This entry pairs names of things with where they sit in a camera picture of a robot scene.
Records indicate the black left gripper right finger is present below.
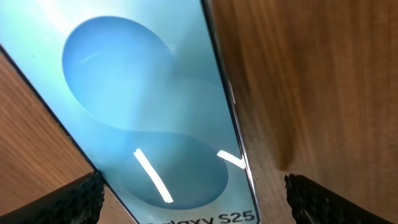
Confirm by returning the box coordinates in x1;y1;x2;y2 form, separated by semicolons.
284;174;392;224

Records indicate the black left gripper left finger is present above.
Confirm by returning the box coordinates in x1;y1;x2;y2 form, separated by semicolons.
1;172;104;224

